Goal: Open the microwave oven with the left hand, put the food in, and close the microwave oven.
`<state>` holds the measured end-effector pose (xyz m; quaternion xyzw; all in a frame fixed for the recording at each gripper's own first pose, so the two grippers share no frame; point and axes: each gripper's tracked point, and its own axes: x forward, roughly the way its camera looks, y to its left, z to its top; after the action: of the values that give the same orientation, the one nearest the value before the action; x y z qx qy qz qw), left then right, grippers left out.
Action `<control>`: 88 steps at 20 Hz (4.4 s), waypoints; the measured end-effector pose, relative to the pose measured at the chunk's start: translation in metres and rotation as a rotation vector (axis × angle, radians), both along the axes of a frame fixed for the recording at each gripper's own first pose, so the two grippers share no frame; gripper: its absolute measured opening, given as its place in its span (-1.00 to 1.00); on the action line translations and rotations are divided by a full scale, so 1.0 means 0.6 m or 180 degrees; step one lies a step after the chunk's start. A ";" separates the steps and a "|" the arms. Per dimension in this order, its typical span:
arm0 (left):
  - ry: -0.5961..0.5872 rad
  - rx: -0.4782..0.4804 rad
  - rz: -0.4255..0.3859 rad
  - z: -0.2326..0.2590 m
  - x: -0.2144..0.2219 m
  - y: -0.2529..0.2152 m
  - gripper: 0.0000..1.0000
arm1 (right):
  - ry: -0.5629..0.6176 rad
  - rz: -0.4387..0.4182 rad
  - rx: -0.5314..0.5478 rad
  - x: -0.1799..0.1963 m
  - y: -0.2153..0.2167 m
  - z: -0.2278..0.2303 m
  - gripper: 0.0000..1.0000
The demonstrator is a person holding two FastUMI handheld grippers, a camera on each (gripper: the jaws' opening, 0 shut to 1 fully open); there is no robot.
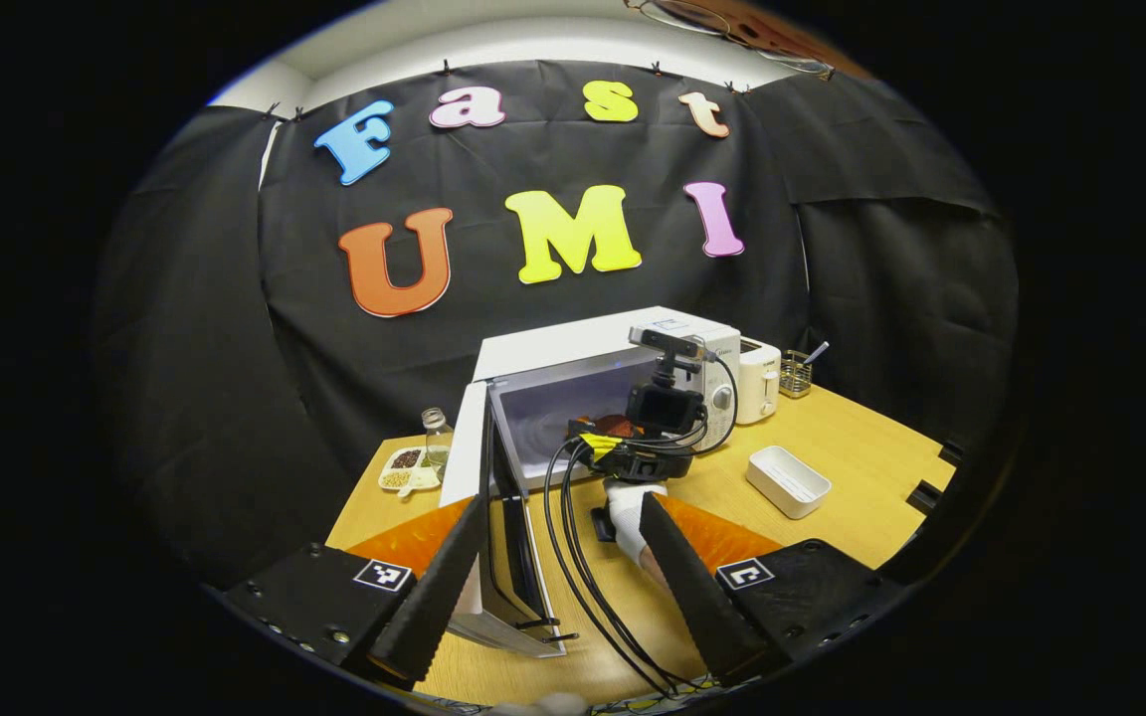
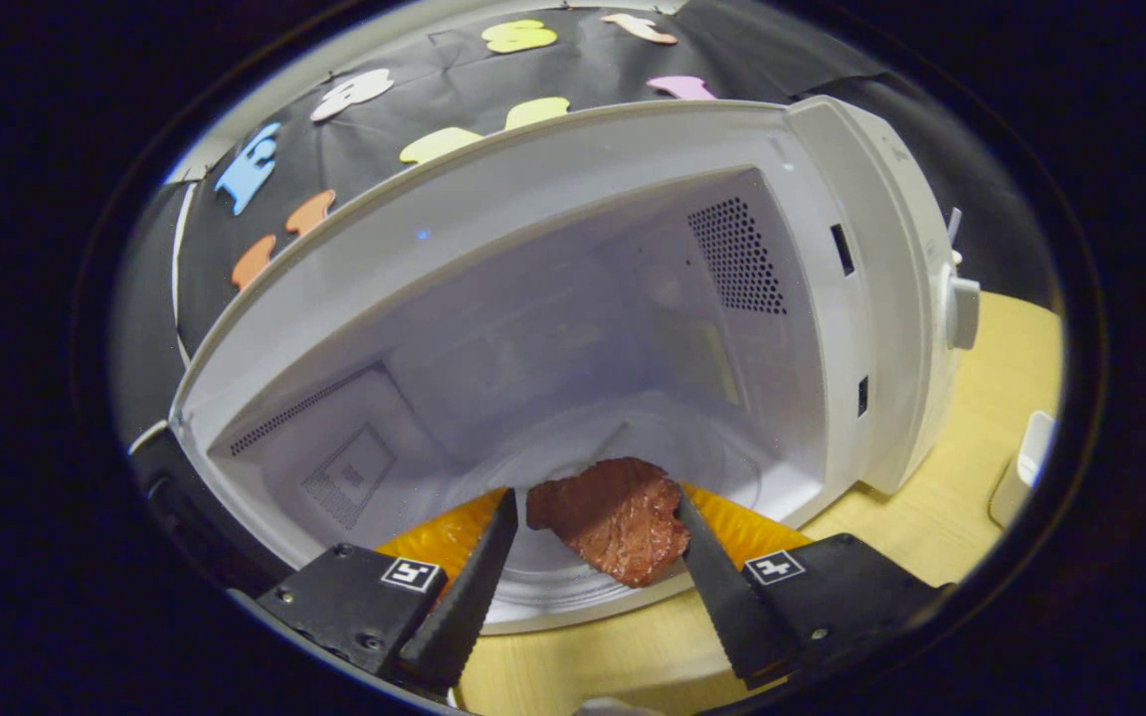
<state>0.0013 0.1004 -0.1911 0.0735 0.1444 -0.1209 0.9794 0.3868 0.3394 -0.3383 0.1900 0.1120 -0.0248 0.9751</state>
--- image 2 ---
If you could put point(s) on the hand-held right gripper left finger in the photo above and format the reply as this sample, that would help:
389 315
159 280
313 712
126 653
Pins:
464 607

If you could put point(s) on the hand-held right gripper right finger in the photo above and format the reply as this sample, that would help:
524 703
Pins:
732 617

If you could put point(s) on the white microwave oven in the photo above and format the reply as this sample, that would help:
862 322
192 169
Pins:
533 229

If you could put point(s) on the red meat piece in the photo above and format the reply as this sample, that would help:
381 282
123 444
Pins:
613 517

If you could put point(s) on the white rectangular plate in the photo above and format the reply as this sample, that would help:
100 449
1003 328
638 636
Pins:
1026 467

